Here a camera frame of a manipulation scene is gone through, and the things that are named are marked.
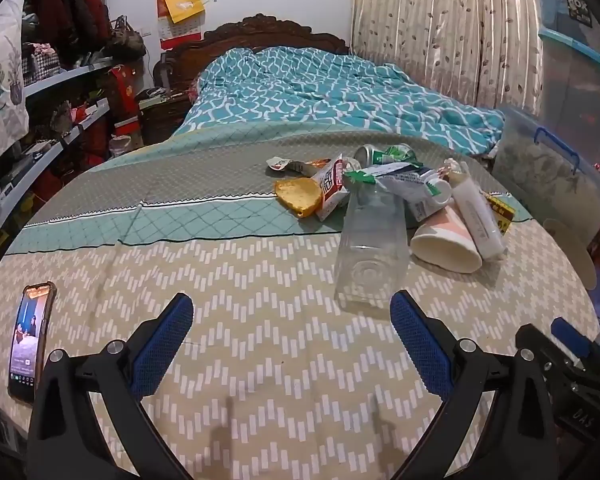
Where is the yellow black package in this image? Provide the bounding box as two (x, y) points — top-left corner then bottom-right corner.
(483, 193), (516, 235)

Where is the white pink paper cup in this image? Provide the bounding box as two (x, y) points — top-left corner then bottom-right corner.
(411, 204), (483, 274)

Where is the white tube bottle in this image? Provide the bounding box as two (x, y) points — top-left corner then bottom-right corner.
(443, 158), (505, 260)

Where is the clear plastic bottle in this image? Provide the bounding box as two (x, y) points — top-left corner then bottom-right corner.
(335, 183), (411, 320)

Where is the red white snack bag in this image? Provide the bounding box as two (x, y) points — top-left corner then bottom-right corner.
(312, 155), (348, 221)

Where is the crushed green can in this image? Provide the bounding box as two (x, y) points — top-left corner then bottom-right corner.
(353, 143), (418, 167)

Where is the white orange snack wrapper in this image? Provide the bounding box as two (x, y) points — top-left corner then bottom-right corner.
(266, 156), (330, 177)

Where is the blue milk carton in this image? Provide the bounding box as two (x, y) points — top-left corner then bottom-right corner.
(376, 170), (452, 223)

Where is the green white wrapper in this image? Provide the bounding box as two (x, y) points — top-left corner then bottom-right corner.
(343, 162), (422, 184)

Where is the smartphone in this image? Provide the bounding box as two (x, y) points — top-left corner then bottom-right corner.
(7, 282), (57, 405)

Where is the patterned bed sheet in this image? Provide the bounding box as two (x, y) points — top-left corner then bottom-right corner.
(0, 121), (600, 480)

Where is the upper clear storage bin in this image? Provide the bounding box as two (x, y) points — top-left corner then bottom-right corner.
(539, 28), (600, 166)

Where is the clear storage bin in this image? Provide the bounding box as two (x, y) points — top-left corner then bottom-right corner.
(539, 28), (600, 166)
(539, 0), (600, 54)

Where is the white home tote bag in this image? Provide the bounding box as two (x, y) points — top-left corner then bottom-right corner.
(0, 0), (29, 156)

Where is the wooden nightstand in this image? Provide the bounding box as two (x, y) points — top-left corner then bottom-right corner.
(136, 88), (192, 145)

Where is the red gift box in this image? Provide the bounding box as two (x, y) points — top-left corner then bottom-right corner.
(106, 64), (140, 136)

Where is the grey shelving unit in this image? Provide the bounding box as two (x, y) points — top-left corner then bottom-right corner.
(0, 54), (116, 266)

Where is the top clear storage bin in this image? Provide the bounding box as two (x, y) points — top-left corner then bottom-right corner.
(539, 0), (600, 54)

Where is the beige leaf curtain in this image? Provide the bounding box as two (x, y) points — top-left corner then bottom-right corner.
(351, 0), (543, 114)

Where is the carved wooden headboard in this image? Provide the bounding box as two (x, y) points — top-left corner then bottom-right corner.
(152, 13), (350, 92)

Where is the brown handbag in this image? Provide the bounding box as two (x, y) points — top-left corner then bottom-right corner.
(108, 15), (146, 63)

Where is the teal patterned quilt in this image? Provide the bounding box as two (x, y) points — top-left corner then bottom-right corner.
(176, 47), (504, 155)

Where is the clear storage box blue handle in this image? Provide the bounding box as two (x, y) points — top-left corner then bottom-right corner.
(492, 105), (600, 245)

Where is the red wall calendar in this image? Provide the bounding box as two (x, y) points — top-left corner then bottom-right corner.
(157, 0), (204, 50)

